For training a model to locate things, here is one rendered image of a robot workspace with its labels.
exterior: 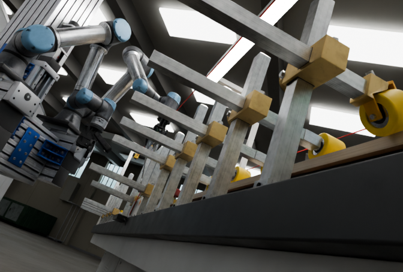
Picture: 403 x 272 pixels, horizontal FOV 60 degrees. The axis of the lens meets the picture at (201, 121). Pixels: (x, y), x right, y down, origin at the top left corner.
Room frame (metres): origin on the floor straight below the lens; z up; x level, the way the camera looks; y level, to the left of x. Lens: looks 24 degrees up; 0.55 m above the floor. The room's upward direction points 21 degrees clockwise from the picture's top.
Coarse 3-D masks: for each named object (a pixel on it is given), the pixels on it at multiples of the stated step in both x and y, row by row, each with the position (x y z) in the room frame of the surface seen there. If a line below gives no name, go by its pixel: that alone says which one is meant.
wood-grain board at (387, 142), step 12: (360, 144) 0.62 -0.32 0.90; (372, 144) 0.59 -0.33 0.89; (384, 144) 0.56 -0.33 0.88; (396, 144) 0.53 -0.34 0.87; (324, 156) 0.72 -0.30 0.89; (336, 156) 0.68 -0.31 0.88; (348, 156) 0.65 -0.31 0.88; (360, 156) 0.62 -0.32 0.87; (300, 168) 0.81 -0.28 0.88; (312, 168) 0.77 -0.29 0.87; (240, 180) 1.16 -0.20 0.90; (252, 180) 1.06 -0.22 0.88; (204, 192) 1.50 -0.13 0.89
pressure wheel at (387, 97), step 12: (384, 96) 0.49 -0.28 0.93; (396, 96) 0.49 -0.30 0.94; (360, 108) 0.55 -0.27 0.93; (384, 108) 0.51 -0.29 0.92; (396, 108) 0.49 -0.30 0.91; (360, 120) 0.56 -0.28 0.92; (384, 120) 0.52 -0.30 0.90; (396, 120) 0.50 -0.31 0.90; (372, 132) 0.55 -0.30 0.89; (384, 132) 0.53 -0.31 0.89
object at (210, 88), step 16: (160, 64) 0.67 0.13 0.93; (176, 64) 0.68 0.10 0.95; (176, 80) 0.71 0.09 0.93; (192, 80) 0.69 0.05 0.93; (208, 80) 0.70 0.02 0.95; (208, 96) 0.73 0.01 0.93; (224, 96) 0.71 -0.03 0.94; (240, 96) 0.72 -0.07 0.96; (272, 112) 0.73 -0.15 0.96; (272, 128) 0.76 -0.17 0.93; (304, 144) 0.78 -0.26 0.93; (320, 144) 0.76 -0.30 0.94
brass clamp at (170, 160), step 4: (168, 156) 1.43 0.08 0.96; (172, 156) 1.42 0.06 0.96; (168, 160) 1.42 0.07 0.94; (172, 160) 1.42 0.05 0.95; (160, 164) 1.53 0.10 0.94; (164, 164) 1.44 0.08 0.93; (168, 164) 1.42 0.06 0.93; (172, 164) 1.42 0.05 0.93; (160, 168) 1.51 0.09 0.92; (164, 168) 1.49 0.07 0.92; (168, 168) 1.46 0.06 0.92; (172, 168) 1.44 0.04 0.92
